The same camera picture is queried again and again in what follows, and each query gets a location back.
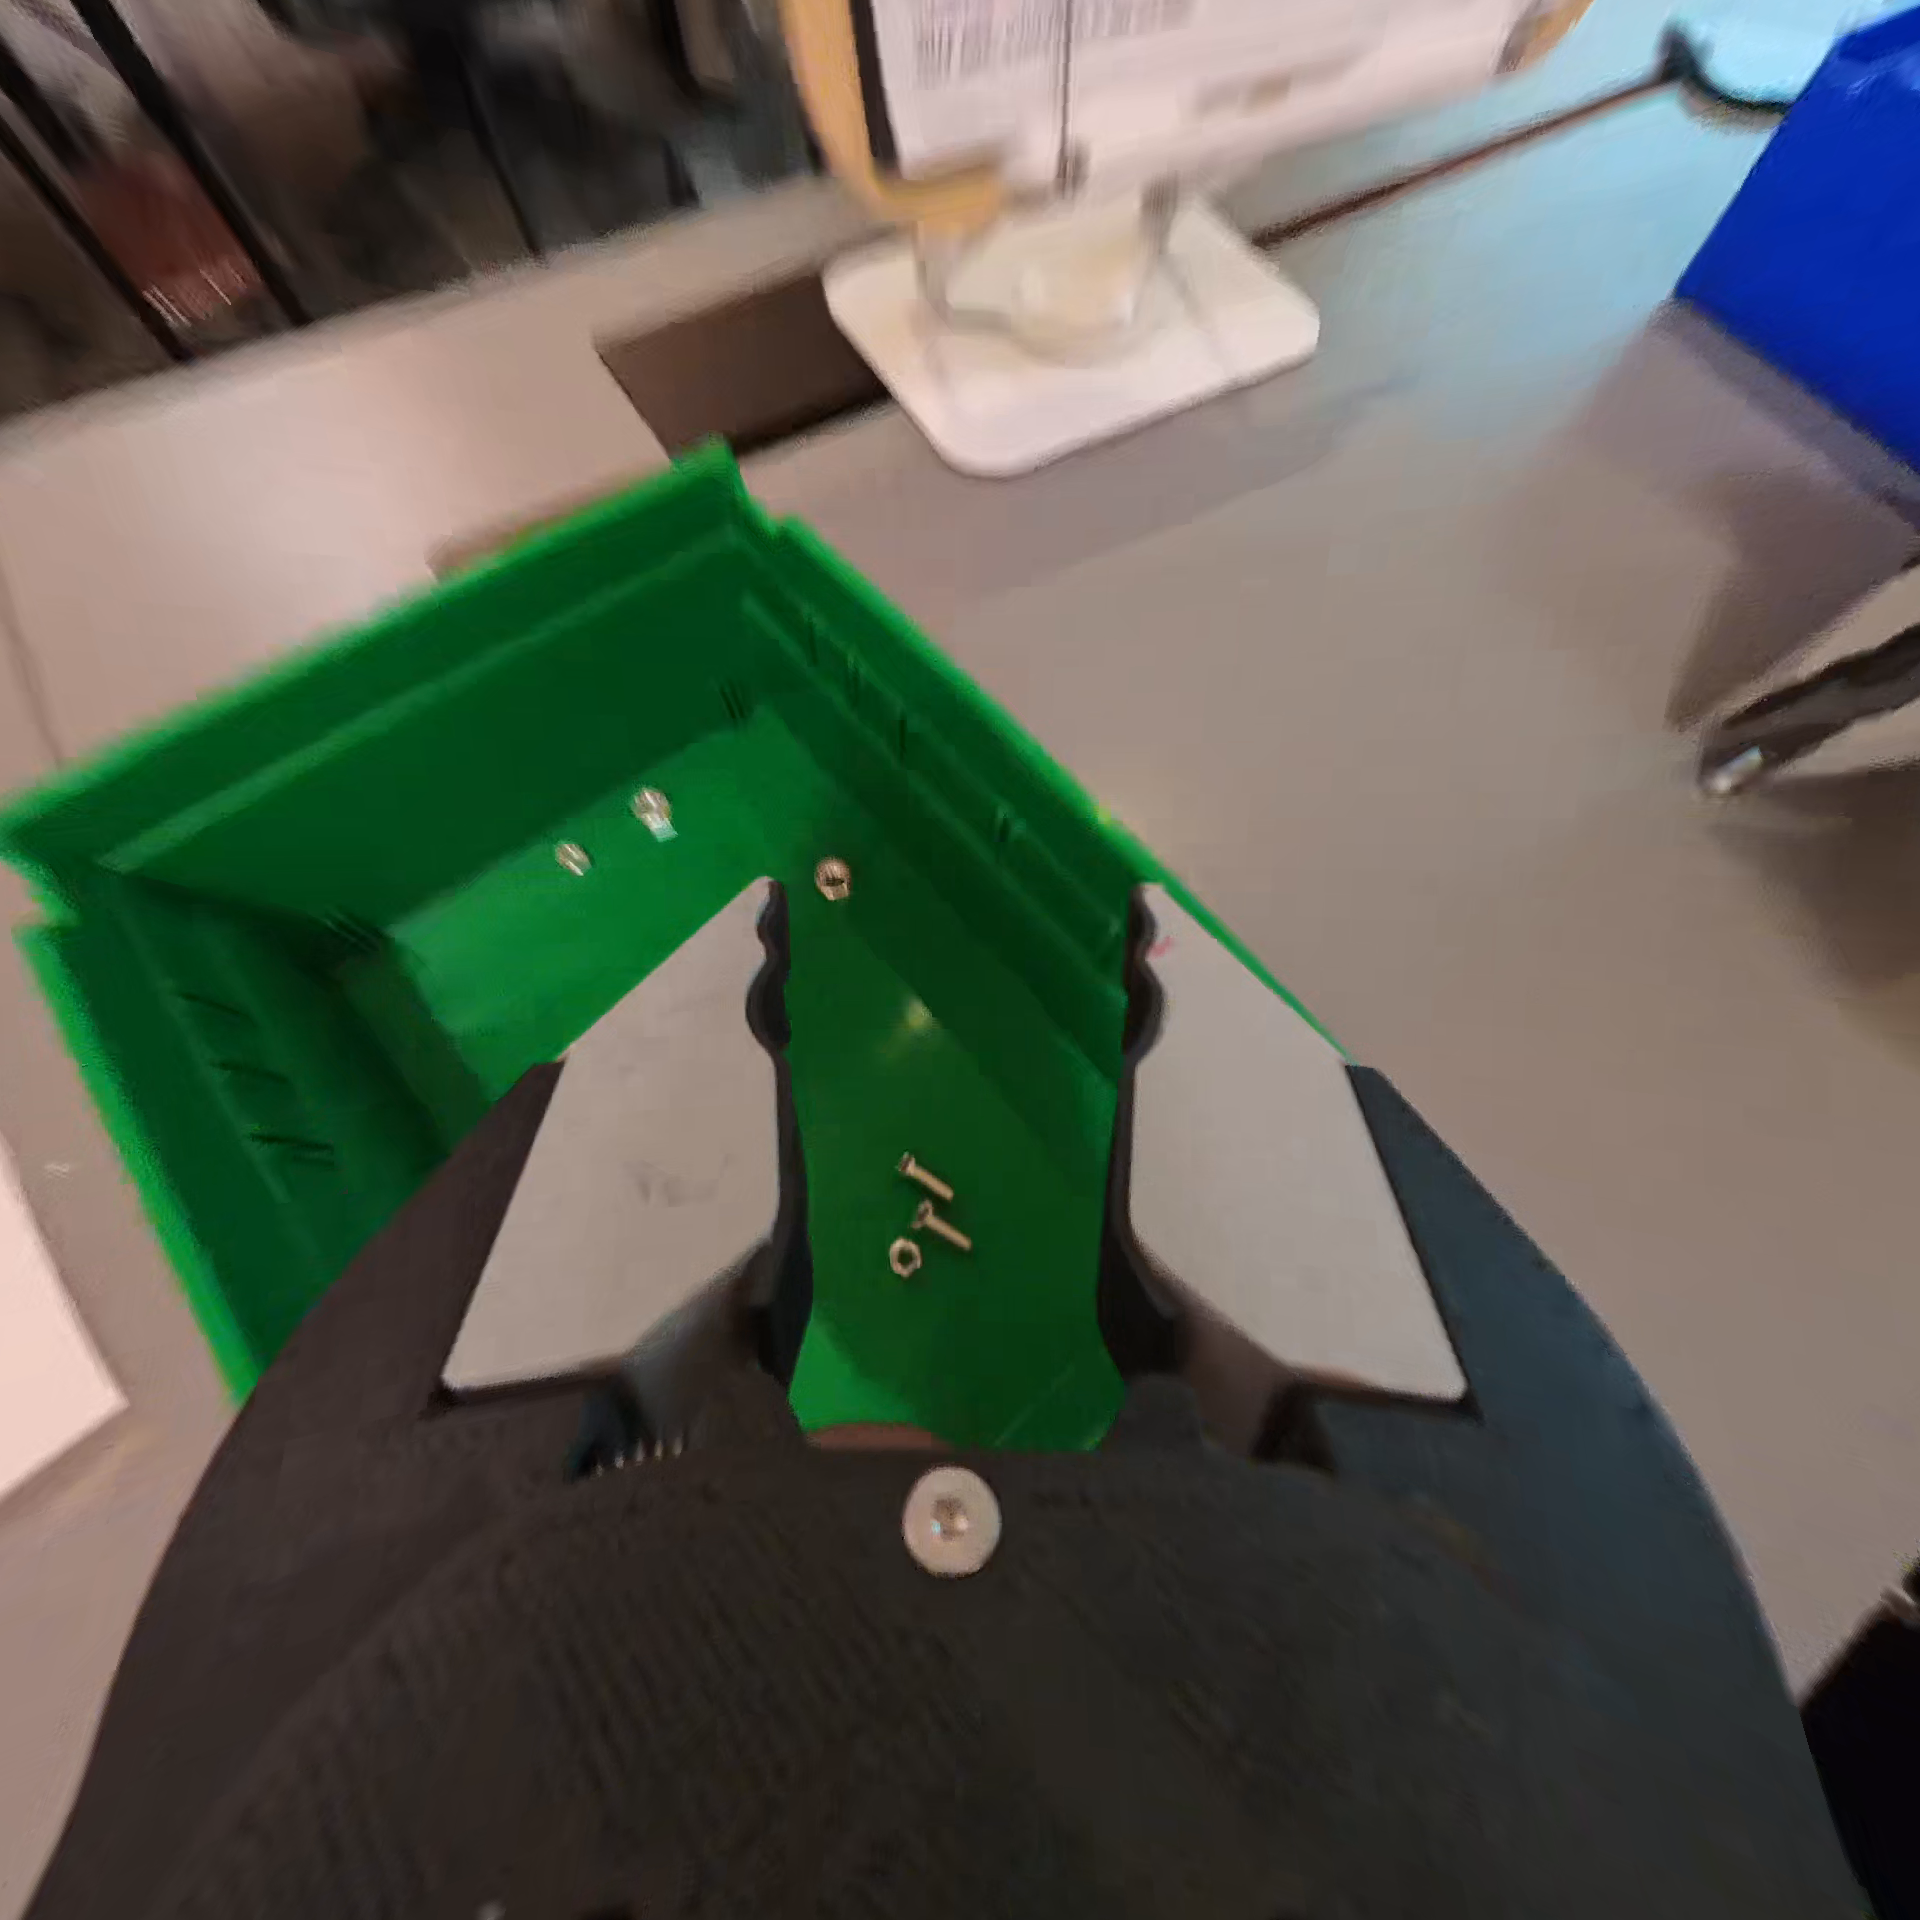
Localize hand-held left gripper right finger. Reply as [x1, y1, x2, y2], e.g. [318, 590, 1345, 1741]
[1094, 882, 1470, 1460]

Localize white paper sheet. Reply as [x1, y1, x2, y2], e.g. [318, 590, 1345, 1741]
[0, 1154, 128, 1501]

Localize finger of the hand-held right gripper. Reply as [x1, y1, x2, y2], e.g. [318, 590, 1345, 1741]
[1704, 559, 1920, 753]
[1744, 688, 1920, 784]

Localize blue plastic bin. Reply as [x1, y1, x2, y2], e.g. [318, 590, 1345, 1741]
[1672, 0, 1920, 466]

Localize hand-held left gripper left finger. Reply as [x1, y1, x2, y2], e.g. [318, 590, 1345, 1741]
[438, 877, 817, 1396]

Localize instruction sign on stand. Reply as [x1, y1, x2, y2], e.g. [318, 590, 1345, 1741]
[780, 0, 1594, 233]

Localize printed instruction sheet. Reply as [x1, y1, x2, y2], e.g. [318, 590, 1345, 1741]
[870, 0, 1547, 183]

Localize black power cable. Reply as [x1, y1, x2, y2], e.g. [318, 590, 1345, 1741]
[1657, 23, 1801, 110]

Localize green plastic bin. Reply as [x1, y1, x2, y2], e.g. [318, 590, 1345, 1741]
[0, 438, 1353, 1412]

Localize black table cable cover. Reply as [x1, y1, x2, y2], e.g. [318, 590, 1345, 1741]
[595, 269, 886, 453]

